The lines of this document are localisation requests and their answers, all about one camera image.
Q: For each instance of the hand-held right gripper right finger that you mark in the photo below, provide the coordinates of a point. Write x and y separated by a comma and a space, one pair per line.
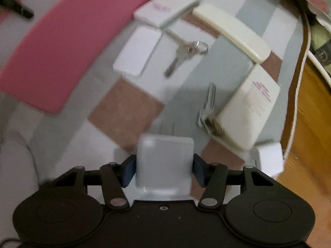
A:
199, 171

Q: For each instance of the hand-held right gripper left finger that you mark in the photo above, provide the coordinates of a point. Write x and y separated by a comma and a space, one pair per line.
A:
129, 171

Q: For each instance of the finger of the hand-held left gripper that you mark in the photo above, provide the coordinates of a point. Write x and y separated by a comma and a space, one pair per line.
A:
18, 6

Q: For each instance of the translucent white plastic case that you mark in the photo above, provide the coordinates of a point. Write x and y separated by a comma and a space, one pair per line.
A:
165, 160

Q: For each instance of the pink cardboard box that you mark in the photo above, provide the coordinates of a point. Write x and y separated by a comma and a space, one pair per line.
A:
64, 44

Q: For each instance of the bunch of silver keys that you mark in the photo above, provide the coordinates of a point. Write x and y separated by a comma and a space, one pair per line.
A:
210, 100

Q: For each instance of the cream remote with pink label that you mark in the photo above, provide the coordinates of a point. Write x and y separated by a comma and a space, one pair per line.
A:
250, 113

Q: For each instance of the long cream remote control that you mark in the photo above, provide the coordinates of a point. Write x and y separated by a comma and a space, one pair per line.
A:
232, 32

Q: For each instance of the small white box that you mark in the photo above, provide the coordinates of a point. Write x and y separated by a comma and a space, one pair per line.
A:
270, 157

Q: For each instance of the checked blanket with white trim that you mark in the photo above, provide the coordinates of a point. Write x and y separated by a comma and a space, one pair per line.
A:
181, 95

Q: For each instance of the flat white rectangular case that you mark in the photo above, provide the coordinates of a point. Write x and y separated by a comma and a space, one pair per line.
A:
137, 53

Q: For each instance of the white remote with pink label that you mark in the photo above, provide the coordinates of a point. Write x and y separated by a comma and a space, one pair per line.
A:
165, 7

